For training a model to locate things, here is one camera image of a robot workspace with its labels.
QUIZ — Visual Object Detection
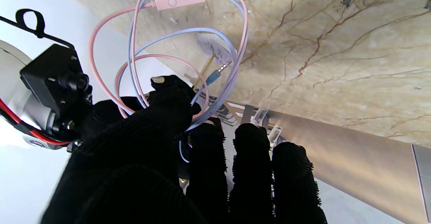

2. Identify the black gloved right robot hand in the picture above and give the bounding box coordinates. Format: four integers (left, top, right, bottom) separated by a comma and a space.
81, 96, 159, 142

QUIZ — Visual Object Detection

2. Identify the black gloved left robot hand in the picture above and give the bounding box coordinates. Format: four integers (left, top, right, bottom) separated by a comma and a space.
40, 75, 328, 224

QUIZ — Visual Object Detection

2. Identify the gold rack with marble base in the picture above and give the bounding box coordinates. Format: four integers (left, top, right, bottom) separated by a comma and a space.
192, 32, 238, 90

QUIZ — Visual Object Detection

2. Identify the clear acrylic name plate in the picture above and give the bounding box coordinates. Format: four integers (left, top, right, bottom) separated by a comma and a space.
268, 125, 284, 147
249, 108, 270, 127

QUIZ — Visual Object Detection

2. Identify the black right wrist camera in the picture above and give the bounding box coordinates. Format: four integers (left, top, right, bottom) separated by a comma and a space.
20, 44, 93, 140

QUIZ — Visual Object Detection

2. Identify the red black right arm cable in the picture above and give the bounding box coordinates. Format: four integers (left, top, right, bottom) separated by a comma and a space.
0, 9, 75, 146

